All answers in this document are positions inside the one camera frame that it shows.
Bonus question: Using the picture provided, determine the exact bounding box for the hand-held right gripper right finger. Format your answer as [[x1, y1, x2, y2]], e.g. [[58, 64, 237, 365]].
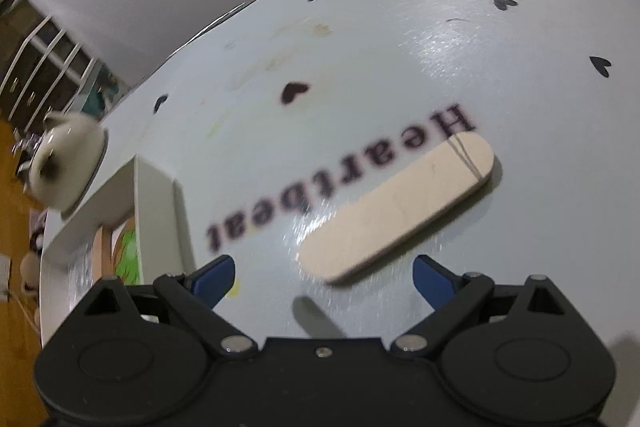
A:
[[390, 254, 582, 355]]

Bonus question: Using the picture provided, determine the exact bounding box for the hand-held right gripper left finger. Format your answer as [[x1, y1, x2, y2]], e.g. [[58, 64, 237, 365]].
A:
[[74, 254, 259, 355]]

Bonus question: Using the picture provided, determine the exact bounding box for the pale oval wooden board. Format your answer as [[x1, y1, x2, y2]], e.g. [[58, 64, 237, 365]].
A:
[[298, 131, 496, 285]]

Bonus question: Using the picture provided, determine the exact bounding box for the white cardboard box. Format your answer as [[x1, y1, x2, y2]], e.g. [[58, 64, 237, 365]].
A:
[[40, 155, 199, 348]]

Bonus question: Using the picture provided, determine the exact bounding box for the round cork frog coaster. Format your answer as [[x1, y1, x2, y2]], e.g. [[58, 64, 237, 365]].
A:
[[101, 216, 141, 286]]

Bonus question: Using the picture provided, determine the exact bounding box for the white ceramic cat figure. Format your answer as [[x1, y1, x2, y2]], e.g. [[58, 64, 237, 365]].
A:
[[27, 111, 109, 214]]

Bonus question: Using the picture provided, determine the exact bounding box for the white frame drawer cabinet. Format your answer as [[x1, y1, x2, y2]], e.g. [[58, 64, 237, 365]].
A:
[[0, 13, 97, 134]]

